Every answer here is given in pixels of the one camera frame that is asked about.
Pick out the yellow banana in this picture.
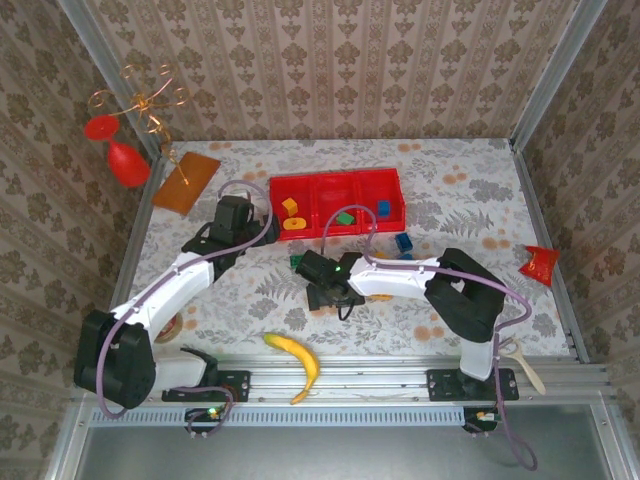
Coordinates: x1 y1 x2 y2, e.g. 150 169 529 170
262 332 321 406

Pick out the floral table cover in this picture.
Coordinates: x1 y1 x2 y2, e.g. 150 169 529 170
114 138 574 357

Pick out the amber rectangular board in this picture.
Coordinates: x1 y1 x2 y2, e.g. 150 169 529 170
151 152 222 217

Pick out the red three-compartment tray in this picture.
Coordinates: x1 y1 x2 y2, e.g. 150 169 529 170
268 168 407 243

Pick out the round red gold-rimmed tin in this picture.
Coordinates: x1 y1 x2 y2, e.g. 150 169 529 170
154 314 185 344

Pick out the red plastic goblet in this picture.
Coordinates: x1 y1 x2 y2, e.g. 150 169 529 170
83 113 152 189

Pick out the grey metal panel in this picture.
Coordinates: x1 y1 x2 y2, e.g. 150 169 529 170
47 403 640 480

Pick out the black connector box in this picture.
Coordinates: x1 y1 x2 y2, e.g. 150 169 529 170
184 407 229 437
462 407 501 435

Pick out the red foil packet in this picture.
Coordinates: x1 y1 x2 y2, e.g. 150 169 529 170
518 244 561 287

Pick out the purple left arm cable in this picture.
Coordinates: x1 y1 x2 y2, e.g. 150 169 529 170
97 179 275 439

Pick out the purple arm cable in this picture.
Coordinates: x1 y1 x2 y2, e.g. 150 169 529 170
321 204 540 472
97 179 275 439

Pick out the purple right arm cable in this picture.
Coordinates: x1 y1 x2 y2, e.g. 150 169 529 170
321 204 540 472

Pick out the aluminium front rail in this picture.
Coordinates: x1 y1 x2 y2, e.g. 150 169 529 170
74 353 614 404

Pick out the aluminium side rail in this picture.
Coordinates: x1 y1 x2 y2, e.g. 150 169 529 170
508 139 590 364
102 154 171 321

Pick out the grey slotted cable duct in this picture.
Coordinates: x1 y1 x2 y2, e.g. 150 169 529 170
91 405 467 428

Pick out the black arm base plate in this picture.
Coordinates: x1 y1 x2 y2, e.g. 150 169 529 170
426 368 520 403
162 368 251 404

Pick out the gold wire ornament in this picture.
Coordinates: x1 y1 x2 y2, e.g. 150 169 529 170
87 62 191 186

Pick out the aluminium frame post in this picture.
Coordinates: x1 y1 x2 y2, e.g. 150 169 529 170
55 0 174 161
507 0 610 151

